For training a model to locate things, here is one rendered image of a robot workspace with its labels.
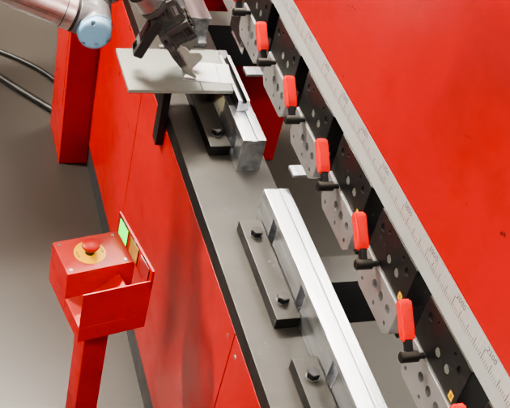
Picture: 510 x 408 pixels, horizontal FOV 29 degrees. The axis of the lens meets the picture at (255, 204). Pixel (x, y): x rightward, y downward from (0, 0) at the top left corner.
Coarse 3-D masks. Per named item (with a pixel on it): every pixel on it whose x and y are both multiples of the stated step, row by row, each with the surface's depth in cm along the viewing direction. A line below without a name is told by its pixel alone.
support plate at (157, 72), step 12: (120, 60) 241; (132, 60) 242; (144, 60) 243; (156, 60) 244; (168, 60) 245; (204, 60) 249; (216, 60) 250; (132, 72) 238; (144, 72) 239; (156, 72) 240; (168, 72) 241; (132, 84) 234; (144, 84) 235; (156, 84) 236; (168, 84) 237; (180, 84) 238; (192, 84) 239; (204, 84) 240; (216, 84) 242; (228, 84) 243
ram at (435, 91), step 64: (320, 0) 184; (384, 0) 160; (448, 0) 141; (384, 64) 161; (448, 64) 142; (384, 128) 161; (448, 128) 142; (384, 192) 162; (448, 192) 143; (448, 256) 143; (448, 320) 144
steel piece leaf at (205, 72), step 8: (200, 64) 247; (208, 64) 247; (184, 72) 242; (200, 72) 244; (208, 72) 245; (216, 72) 245; (192, 80) 240; (200, 80) 241; (208, 80) 242; (216, 80) 243
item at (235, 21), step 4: (232, 16) 242; (236, 16) 239; (232, 20) 242; (236, 20) 239; (232, 24) 242; (236, 24) 239; (232, 28) 243; (236, 28) 240; (232, 32) 245; (236, 32) 240; (236, 36) 240; (236, 40) 243; (240, 40) 237; (240, 44) 237; (240, 48) 240
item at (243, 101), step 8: (232, 64) 250; (232, 72) 249; (240, 80) 245; (232, 88) 242; (240, 88) 243; (232, 96) 243; (240, 96) 241; (248, 96) 240; (240, 104) 239; (248, 104) 240
